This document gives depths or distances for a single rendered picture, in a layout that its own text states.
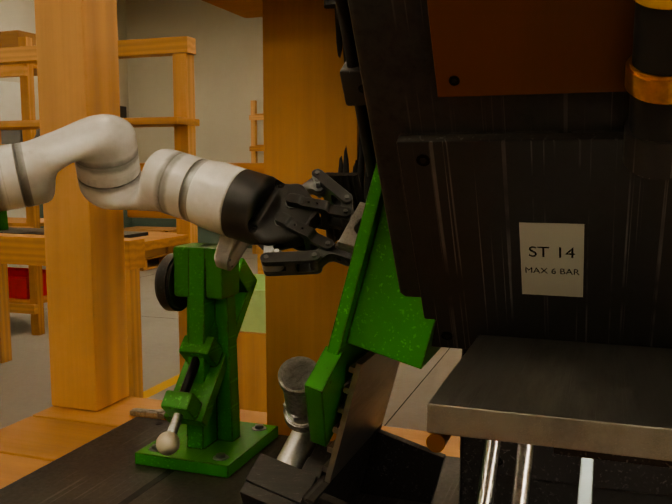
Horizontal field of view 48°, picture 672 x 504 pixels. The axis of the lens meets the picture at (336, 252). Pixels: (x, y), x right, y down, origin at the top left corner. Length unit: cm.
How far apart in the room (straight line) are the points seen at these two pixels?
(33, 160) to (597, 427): 63
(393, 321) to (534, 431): 23
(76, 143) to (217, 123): 1126
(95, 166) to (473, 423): 54
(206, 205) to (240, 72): 1120
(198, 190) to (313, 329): 35
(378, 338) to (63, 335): 74
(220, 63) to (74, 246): 1095
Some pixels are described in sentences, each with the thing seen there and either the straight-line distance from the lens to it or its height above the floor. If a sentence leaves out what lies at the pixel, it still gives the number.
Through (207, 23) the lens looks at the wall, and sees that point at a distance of 1234.
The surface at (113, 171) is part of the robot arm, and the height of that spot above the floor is 126.
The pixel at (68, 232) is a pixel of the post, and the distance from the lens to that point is 126.
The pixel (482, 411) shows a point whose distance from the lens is 46.
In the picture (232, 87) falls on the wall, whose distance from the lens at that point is 1202.
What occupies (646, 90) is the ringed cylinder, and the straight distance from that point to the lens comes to 46.
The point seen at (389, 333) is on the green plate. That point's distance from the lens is 66.
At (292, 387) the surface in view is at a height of 108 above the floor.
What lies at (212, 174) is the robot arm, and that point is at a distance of 80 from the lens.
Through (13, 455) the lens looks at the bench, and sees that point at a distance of 115.
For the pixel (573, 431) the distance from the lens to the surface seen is 46.
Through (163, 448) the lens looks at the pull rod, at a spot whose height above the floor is 94.
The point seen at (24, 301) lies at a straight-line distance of 622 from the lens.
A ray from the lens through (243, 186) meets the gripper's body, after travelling 78.
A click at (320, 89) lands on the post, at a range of 105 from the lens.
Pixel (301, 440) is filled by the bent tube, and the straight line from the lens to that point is 76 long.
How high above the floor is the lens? 127
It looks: 6 degrees down
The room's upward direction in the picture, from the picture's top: straight up
